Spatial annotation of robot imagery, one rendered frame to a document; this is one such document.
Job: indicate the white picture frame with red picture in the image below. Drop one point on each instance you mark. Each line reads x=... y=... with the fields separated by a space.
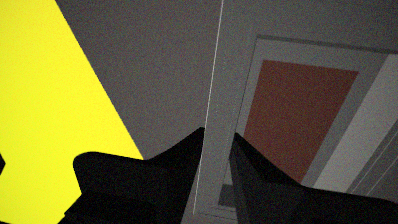
x=313 y=86

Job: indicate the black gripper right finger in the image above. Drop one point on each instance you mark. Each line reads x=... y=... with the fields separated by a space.
x=266 y=195

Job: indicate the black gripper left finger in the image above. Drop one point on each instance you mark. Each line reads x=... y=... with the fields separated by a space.
x=164 y=180

